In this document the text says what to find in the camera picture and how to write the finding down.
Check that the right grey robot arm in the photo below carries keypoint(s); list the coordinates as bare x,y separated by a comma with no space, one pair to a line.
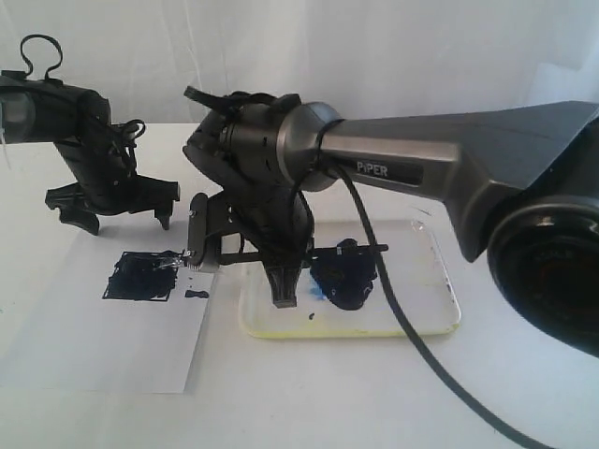
520,186

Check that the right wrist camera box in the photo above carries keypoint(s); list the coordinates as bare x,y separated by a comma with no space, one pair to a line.
209,221

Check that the white paper sheet with square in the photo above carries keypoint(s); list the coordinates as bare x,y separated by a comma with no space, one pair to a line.
80,336

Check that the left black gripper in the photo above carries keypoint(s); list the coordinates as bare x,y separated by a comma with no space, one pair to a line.
104,165

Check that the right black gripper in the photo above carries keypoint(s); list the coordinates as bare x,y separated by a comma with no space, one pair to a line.
280,225

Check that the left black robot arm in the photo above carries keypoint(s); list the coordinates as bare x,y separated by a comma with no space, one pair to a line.
34,111

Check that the dark blue paint blob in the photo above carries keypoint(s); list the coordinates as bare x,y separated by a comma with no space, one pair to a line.
345,280

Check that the white plastic paint tray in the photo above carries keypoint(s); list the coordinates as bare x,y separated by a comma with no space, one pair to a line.
416,270

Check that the black paintbrush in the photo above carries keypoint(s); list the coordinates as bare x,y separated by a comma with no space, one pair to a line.
227,259

